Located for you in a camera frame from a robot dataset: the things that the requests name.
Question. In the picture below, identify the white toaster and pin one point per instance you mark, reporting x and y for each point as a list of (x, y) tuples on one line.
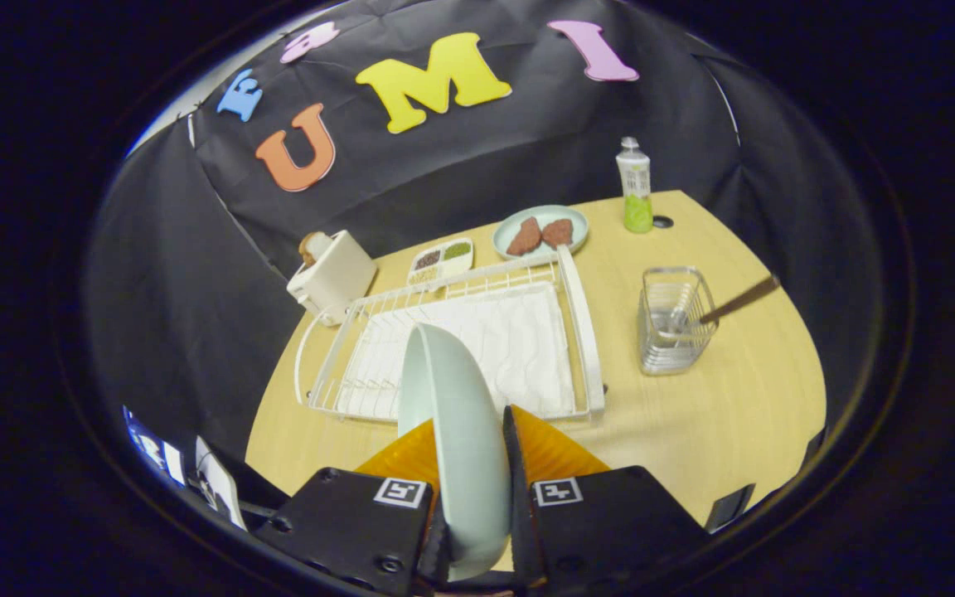
[(336, 278)]

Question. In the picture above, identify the toast slice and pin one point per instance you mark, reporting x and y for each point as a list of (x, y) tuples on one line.
[(307, 247)]

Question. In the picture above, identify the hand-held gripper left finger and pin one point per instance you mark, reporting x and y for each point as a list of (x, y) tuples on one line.
[(345, 531)]

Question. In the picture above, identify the white printed papers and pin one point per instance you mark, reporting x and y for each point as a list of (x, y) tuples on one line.
[(216, 485)]

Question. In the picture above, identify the black block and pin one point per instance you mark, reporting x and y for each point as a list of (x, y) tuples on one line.
[(730, 506)]

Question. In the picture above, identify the green drink bottle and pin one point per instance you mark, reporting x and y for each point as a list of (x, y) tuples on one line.
[(635, 191)]

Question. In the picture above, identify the large pale green plate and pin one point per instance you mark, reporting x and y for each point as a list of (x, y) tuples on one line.
[(461, 431)]

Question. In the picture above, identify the white drain mat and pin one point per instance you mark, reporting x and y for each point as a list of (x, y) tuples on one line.
[(519, 348)]

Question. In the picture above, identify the small green dish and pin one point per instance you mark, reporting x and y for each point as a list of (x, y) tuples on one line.
[(569, 214)]

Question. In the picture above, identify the white divided seasoning tray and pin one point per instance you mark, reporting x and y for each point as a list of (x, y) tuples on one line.
[(444, 264)]

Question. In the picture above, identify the brown meat patty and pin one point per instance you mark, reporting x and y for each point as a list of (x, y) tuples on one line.
[(525, 238), (558, 232)]

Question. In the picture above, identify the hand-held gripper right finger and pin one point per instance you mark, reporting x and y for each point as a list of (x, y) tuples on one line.
[(519, 497)]

